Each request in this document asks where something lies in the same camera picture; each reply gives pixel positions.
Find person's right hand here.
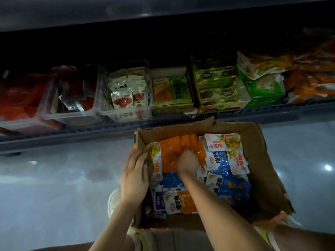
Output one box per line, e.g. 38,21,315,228
175,146,202,178

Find person's left hand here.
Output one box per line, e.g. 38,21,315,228
120,149,151,207

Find brown cardboard box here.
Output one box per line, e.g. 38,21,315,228
132,119,295,230

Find grey metal store shelf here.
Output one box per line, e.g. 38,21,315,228
0,0,335,155

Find person's left forearm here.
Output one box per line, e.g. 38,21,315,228
89,200,138,251

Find person's right forearm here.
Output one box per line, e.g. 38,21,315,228
178,172,275,251

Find person's left shoe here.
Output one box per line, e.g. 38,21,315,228
107,187,158,251

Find person's shoe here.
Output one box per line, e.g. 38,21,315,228
107,187,158,251
254,212,302,244

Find person's right shoe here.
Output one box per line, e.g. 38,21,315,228
254,212,302,244

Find person's right leg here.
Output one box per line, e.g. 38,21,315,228
272,225,335,251

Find clear plastic tray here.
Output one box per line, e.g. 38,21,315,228
99,61,154,122
44,64,105,127
0,70,64,135

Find green orange display carton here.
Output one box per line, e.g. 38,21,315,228
150,67,195,115

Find green snack packets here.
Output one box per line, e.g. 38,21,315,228
238,73,288,108

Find pile of red snack packets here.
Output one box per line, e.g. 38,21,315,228
0,73,53,121

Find pile of orange yellow packets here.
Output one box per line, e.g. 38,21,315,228
237,36,335,104

